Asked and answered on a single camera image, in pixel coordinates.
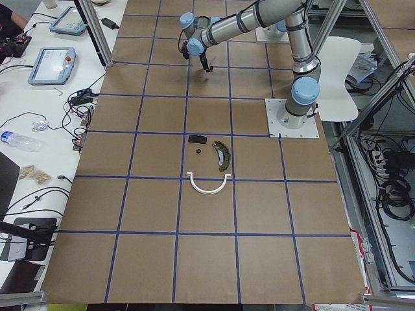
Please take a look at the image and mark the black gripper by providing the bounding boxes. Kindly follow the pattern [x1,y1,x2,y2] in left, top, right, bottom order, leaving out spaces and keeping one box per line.
[199,53,213,72]

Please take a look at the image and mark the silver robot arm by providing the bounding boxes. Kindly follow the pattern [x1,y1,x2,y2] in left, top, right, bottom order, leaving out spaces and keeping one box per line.
[178,1,321,130]

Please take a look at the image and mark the black brake pad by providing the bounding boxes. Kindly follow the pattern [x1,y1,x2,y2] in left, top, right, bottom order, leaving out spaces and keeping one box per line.
[188,135,208,144]

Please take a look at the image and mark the green brake shoe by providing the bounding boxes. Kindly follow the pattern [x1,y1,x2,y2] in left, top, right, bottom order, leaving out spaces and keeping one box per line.
[212,141,230,172]

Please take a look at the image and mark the black power adapter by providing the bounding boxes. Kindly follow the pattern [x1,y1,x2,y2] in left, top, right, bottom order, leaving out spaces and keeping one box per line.
[101,18,119,30]

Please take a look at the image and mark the white chair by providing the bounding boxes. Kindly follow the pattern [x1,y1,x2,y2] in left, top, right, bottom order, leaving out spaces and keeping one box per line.
[316,36,361,122]

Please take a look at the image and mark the far teach pendant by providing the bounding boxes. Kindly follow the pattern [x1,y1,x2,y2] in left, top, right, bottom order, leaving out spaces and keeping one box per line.
[49,6,86,36]

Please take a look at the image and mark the teach pendant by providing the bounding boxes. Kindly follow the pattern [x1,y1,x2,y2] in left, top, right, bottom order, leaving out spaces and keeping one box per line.
[28,47,77,86]
[49,6,86,36]

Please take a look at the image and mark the near teach pendant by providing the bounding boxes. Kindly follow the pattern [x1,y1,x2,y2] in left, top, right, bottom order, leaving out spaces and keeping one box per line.
[28,47,77,86]

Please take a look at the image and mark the plastic water bottle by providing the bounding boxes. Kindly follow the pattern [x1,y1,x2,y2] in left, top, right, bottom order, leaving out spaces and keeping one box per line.
[1,131,43,152]

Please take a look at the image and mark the snack bag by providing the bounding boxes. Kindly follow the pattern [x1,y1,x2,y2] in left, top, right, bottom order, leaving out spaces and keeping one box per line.
[18,165,52,185]

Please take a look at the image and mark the black monitor stand base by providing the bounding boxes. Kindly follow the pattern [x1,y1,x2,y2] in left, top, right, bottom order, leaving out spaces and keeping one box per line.
[1,218,58,262]

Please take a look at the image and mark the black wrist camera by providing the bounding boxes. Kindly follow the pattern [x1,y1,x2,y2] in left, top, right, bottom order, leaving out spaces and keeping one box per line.
[180,41,190,60]

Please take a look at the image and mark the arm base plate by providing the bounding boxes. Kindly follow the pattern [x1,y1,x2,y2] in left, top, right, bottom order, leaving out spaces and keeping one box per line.
[265,98,319,139]
[255,25,289,44]

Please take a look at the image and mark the white curved plastic bracket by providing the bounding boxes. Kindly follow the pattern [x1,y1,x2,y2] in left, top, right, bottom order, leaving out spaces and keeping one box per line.
[186,172,231,195]

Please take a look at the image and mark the aluminium frame post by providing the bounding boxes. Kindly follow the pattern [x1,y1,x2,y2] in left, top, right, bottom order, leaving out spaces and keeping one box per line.
[74,0,113,68]

